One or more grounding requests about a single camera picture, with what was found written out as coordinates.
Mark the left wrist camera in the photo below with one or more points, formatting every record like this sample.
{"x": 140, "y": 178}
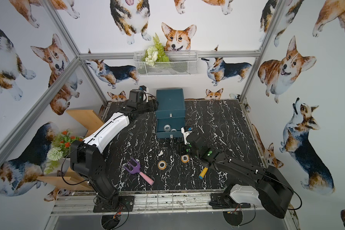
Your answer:
{"x": 139, "y": 95}

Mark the purple toy garden fork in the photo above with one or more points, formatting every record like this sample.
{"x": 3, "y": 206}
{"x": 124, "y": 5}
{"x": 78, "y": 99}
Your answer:
{"x": 133, "y": 167}

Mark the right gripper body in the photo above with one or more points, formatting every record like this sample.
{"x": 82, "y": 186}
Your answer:
{"x": 189, "y": 141}

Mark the orange tape roll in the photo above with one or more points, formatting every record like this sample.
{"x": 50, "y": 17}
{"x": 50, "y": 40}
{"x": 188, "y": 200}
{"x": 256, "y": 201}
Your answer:
{"x": 185, "y": 158}
{"x": 162, "y": 165}

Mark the green toy shovel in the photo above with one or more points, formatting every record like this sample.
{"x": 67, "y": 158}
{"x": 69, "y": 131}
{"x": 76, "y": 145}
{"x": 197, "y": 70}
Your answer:
{"x": 203, "y": 173}

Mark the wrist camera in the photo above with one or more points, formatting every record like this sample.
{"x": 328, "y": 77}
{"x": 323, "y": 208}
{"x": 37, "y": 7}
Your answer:
{"x": 186, "y": 133}
{"x": 139, "y": 95}

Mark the teal drawer cabinet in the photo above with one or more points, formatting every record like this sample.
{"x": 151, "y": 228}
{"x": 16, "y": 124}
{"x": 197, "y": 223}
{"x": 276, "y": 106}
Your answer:
{"x": 171, "y": 110}

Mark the white wire basket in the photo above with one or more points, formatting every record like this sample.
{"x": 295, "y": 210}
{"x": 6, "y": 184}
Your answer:
{"x": 180, "y": 63}

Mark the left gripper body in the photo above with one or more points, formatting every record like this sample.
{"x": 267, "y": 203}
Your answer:
{"x": 152, "y": 104}

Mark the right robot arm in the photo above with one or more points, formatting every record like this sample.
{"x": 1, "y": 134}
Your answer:
{"x": 269, "y": 188}

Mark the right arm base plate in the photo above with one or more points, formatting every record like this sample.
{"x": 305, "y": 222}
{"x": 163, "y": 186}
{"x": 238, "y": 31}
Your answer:
{"x": 223, "y": 201}

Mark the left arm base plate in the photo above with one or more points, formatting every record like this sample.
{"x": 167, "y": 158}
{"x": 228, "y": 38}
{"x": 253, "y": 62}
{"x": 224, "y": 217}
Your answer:
{"x": 117, "y": 203}

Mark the potted red flower plant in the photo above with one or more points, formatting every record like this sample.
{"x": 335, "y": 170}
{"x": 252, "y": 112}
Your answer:
{"x": 60, "y": 148}

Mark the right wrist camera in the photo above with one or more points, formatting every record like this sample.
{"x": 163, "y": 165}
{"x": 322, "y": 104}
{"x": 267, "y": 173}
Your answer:
{"x": 186, "y": 133}

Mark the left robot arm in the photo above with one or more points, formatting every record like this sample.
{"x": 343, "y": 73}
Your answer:
{"x": 86, "y": 157}

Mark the fern and white flowers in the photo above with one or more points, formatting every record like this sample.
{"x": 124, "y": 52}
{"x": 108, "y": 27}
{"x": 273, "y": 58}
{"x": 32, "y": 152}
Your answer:
{"x": 155, "y": 53}

